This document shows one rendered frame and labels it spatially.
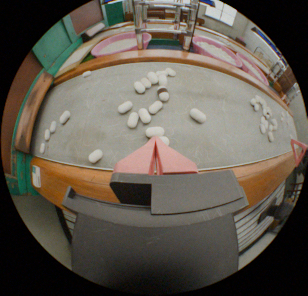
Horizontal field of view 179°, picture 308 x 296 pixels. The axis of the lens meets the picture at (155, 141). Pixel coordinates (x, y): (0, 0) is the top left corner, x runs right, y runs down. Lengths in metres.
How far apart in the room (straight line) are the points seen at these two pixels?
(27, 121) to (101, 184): 0.34
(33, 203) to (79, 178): 1.22
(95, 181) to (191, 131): 0.21
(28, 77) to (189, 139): 0.59
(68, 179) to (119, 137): 0.15
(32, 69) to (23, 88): 0.08
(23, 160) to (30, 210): 0.98
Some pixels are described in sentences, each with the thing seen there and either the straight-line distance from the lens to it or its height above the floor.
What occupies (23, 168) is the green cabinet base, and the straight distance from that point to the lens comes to 0.47.
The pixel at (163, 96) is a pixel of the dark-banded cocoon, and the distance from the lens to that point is 0.23.
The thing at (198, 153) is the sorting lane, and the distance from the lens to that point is 0.22.
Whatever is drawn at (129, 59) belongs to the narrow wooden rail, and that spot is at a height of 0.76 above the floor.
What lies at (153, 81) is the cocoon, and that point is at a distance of 0.26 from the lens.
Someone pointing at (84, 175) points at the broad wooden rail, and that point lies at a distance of 0.23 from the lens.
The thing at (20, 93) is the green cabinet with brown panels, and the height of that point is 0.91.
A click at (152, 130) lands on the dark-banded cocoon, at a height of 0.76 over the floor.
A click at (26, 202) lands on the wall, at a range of 1.37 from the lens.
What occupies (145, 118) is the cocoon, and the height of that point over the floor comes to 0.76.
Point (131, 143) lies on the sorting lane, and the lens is 0.21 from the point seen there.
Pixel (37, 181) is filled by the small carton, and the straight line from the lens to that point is 0.38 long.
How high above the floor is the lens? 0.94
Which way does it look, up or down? 76 degrees down
